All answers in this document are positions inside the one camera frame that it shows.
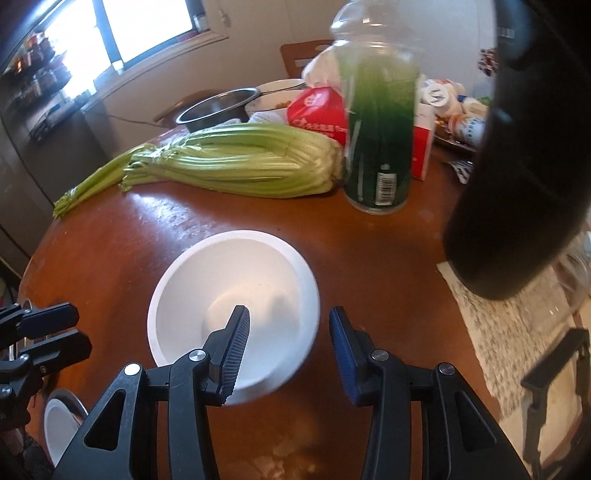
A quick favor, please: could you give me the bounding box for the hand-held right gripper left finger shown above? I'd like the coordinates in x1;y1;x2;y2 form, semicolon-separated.
55;305;251;480

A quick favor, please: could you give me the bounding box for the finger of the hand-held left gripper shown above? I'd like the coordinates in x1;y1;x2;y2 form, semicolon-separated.
0;302;80;344
0;330;93;416

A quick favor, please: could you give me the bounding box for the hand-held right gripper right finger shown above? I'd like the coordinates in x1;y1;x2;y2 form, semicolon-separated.
329;307;532;480

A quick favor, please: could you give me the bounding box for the large white bowl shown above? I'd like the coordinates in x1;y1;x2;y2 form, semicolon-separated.
147;229;321;407

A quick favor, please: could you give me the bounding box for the small white bowl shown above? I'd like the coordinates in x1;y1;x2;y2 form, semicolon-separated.
44;399;85;468

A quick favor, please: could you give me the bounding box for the thin celery bunch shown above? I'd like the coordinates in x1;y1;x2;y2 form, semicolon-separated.
52;144;155;219

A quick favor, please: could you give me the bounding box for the patterned table mat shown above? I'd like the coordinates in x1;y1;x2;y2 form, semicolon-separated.
436;261;591;421

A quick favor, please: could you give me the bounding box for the grey refrigerator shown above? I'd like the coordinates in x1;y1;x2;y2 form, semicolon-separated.
0;92;116;278

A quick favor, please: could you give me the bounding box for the thick celery bunch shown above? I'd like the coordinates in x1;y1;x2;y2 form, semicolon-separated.
121;122;346;199

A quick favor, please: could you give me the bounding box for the black metal stand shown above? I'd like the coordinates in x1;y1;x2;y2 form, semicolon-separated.
521;328;591;480

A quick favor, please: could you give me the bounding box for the red and white carton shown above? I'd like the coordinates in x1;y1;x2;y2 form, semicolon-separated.
409;104;435;181

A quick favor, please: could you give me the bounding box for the green-labelled clear bottle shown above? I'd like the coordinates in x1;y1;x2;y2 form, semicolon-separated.
329;0;422;215

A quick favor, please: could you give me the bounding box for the steel mixing bowl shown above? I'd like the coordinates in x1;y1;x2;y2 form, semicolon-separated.
176;88;262;134

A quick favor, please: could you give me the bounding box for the white bowl with food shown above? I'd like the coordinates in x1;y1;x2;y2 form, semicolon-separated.
245;90;305;124

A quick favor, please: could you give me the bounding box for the clear glass jar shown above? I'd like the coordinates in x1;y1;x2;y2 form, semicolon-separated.
547;231;591;333

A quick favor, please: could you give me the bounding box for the red plastic food bag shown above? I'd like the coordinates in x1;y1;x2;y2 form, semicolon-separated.
286;86;351;148

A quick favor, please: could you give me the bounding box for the cluttered storage rack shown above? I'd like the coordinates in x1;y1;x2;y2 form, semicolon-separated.
0;32;75;102

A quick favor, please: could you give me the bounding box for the small white drink bottle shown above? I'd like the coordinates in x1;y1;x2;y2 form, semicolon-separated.
448;113;488;144
462;95;490;116
422;79;462;114

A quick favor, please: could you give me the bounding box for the white enamel bowl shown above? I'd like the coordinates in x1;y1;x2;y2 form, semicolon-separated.
255;78;306;95

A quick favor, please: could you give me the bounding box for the black flask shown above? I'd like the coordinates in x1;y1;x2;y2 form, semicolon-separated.
442;0;591;301

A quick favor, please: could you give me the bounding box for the white plastic bag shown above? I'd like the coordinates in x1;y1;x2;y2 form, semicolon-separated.
301;44;352;93

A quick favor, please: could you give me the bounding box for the brown chair backrest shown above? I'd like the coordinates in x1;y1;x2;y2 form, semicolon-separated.
280;39;335;80

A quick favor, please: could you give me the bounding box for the window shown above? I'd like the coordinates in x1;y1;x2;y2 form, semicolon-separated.
44;0;229;75

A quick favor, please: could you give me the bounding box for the red ornament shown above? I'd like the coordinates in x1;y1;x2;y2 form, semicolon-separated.
480;48;502;75

